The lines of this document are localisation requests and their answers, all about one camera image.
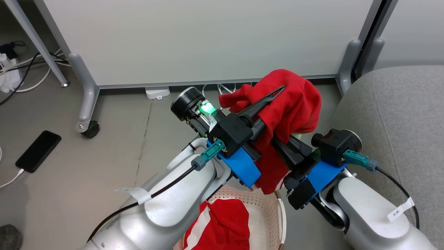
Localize grey fabric sofa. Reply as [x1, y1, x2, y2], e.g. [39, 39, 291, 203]
[331, 66, 444, 250]

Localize white phone charging cable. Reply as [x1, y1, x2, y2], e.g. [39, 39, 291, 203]
[0, 168, 25, 190]

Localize beige perforated laundry basket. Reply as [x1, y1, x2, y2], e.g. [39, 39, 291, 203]
[172, 186, 287, 250]

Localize white power cable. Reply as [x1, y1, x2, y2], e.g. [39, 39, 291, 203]
[14, 49, 72, 93]

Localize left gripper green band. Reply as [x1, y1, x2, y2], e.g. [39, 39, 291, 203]
[190, 85, 286, 142]

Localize black smartphone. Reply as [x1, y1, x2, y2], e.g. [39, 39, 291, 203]
[15, 131, 62, 173]

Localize white grey-framed partition panel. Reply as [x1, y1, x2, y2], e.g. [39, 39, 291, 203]
[33, 0, 382, 90]
[368, 0, 444, 70]

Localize black plug adapter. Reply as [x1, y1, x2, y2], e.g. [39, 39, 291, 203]
[0, 41, 26, 60]

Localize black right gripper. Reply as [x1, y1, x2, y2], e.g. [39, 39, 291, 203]
[272, 136, 322, 211]

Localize black power cable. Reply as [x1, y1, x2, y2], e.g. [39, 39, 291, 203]
[0, 51, 70, 105]

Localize white tape tag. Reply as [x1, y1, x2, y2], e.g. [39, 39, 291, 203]
[114, 187, 152, 205]
[387, 197, 415, 223]

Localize grey metal table leg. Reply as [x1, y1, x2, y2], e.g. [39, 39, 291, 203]
[4, 0, 70, 88]

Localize blue left camera mount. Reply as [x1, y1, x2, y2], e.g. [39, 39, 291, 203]
[207, 139, 262, 188]

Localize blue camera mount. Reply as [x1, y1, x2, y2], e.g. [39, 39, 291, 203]
[207, 139, 262, 188]
[305, 160, 348, 205]

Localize blue right camera mount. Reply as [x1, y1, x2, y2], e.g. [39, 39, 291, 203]
[305, 160, 348, 205]

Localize white power strip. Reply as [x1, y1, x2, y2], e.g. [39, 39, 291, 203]
[0, 52, 23, 93]

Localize black cable teal plug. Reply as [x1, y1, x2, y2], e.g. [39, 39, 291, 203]
[343, 149, 420, 230]
[87, 139, 227, 243]

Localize white small adapter box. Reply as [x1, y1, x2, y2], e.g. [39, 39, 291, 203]
[145, 86, 171, 100]

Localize black caster wheel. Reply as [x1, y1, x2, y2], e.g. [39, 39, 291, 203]
[82, 120, 100, 139]

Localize dark grey round object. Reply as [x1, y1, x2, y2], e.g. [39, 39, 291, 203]
[0, 224, 23, 250]

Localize grey partition foot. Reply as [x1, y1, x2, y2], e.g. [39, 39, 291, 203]
[361, 38, 385, 77]
[335, 39, 361, 96]
[68, 53, 100, 134]

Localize red white-striped sports garment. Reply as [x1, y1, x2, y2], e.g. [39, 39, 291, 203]
[182, 198, 250, 250]
[219, 69, 322, 195]

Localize white thin cables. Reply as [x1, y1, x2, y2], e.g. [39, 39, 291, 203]
[201, 83, 254, 102]

